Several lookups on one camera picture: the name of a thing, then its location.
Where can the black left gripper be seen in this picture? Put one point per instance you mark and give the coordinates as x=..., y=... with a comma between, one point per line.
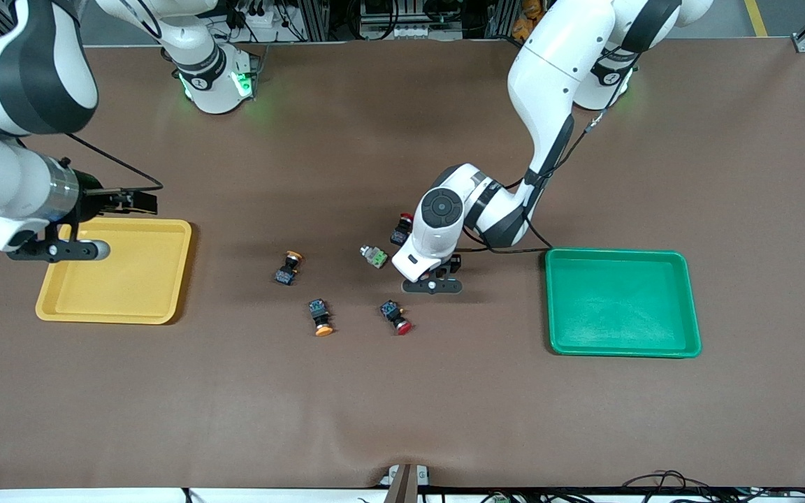
x=455, y=265

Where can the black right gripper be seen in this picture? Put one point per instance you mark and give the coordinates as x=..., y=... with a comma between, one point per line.
x=89, y=200

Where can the white square green button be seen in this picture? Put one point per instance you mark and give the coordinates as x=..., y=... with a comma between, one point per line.
x=376, y=259

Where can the yellow mushroom push button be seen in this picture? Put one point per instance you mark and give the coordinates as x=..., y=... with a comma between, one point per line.
x=286, y=274
x=318, y=311

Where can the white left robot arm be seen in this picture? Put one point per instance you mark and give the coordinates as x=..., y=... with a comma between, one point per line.
x=549, y=70

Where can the red mushroom push button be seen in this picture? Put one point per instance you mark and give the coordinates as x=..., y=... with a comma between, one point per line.
x=400, y=234
x=392, y=311

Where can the yellow plastic tray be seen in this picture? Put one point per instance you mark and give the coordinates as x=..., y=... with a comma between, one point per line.
x=137, y=279

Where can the brown table cover mat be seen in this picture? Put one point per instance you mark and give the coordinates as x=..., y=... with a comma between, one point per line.
x=402, y=405

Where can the green plastic tray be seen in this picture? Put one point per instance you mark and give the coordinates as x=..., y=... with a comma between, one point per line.
x=622, y=304

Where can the white power strip with plugs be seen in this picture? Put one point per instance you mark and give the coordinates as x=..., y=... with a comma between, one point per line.
x=256, y=17

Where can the long white power strip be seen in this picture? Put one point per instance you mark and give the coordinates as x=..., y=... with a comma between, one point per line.
x=409, y=31

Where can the orange bagged items pile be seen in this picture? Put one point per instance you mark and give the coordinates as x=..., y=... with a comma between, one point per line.
x=532, y=10

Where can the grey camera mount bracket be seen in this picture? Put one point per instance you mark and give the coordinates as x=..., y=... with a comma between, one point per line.
x=402, y=485

